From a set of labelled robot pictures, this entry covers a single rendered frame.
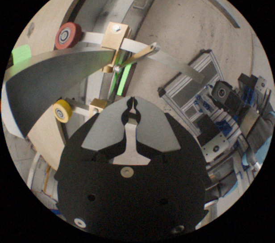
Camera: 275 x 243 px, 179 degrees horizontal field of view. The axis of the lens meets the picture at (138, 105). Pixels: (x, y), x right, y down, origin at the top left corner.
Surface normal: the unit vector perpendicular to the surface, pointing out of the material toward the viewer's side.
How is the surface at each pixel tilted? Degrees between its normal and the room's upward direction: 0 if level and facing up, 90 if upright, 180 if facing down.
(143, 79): 0
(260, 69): 90
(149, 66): 0
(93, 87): 0
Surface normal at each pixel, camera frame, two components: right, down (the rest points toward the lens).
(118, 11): 0.02, 0.51
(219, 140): -0.73, -0.58
